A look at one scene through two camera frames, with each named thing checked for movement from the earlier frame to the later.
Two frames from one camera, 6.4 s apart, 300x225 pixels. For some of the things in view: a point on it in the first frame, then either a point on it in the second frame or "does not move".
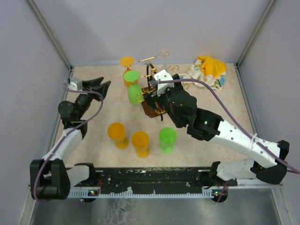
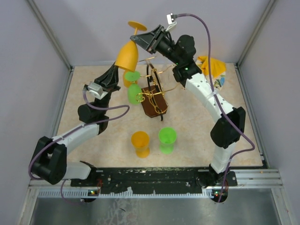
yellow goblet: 139,140 does not move
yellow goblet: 116,132 -> 128,56
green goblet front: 167,136 does not move
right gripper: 152,97 -> 150,41
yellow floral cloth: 209,70 does not move
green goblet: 135,94 does not move
